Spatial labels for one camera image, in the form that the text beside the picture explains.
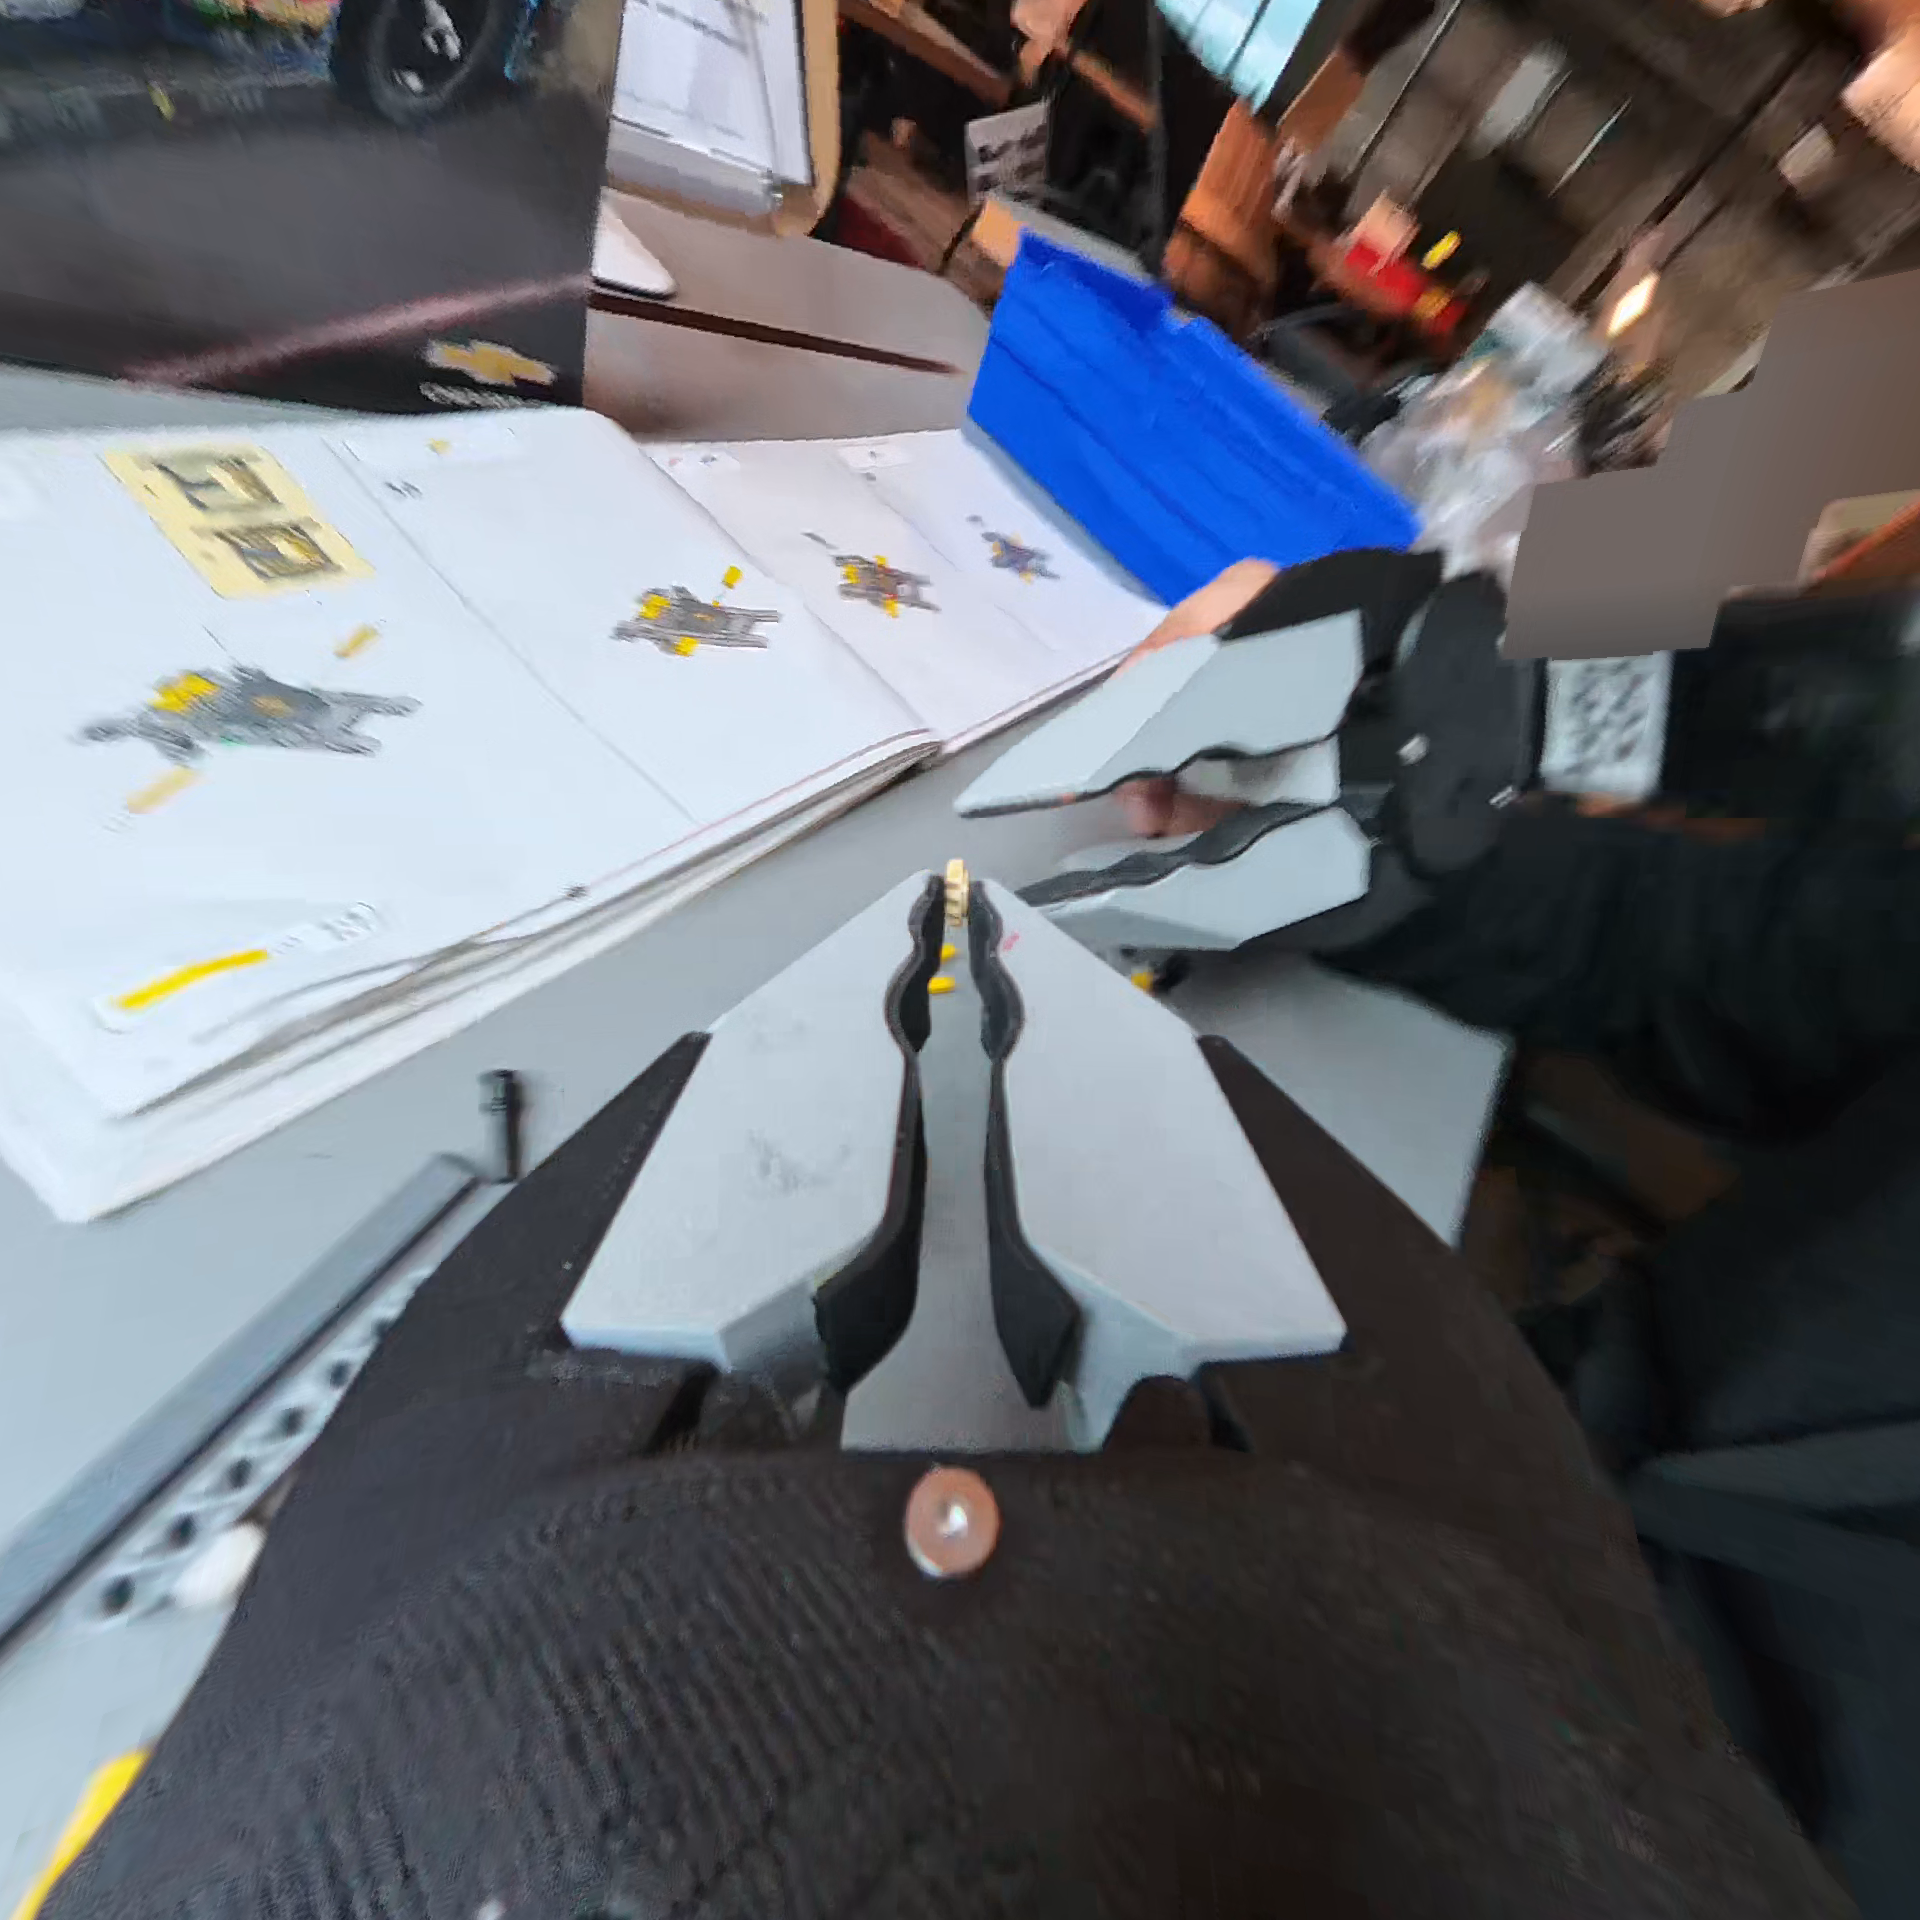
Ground person's body in black clothing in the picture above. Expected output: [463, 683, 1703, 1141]
[1475, 1035, 1920, 1920]

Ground white instruction booklet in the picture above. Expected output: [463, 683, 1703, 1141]
[0, 406, 1190, 1223]

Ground person's right forearm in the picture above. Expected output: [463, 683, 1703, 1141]
[1321, 793, 1920, 1143]

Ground person's right hand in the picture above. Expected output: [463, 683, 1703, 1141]
[1116, 557, 1278, 843]

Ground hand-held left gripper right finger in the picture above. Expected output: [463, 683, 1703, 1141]
[968, 881, 1348, 1412]

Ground dark grey lego beam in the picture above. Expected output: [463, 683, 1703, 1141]
[0, 1155, 497, 1652]

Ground blue plastic bin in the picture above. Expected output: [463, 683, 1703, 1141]
[968, 232, 1422, 601]

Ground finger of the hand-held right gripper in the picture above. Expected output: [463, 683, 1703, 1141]
[1029, 802, 1379, 958]
[953, 608, 1371, 819]

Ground black lego set box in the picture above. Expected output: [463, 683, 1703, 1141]
[0, 0, 625, 416]

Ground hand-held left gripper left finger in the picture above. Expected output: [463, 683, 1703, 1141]
[560, 872, 951, 1393]

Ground pile of clear plastic bags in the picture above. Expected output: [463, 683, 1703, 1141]
[1348, 285, 1653, 565]

